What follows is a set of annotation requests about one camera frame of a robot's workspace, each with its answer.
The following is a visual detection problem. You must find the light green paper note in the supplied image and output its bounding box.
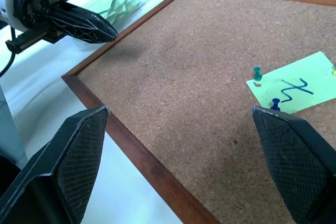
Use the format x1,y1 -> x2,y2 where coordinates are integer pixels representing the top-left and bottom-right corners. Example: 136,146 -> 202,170
246,51 -> 336,115

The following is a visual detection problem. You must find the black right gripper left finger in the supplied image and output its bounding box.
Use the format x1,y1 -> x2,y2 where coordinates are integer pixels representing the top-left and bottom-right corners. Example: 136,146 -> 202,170
0,105 -> 110,224

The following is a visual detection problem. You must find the green push pin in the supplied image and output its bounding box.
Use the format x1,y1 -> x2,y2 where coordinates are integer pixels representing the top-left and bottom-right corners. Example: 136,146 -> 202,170
253,66 -> 264,81

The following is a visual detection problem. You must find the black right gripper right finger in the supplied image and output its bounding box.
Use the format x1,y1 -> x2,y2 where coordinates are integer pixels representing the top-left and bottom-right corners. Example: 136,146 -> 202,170
252,106 -> 336,224

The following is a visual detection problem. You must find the wood-framed cork board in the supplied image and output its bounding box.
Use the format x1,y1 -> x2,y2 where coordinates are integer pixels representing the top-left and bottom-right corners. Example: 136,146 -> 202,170
61,0 -> 336,224

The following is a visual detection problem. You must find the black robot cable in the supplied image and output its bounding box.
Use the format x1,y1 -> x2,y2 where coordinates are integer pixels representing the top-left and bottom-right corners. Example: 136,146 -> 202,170
0,20 -> 17,78

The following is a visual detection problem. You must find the blue push pin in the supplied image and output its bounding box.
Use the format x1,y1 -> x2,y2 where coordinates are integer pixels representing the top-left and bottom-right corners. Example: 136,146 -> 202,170
270,98 -> 282,112

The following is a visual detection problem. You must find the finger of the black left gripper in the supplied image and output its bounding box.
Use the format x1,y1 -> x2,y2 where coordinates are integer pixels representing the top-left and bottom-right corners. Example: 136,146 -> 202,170
59,25 -> 117,45
48,2 -> 119,39

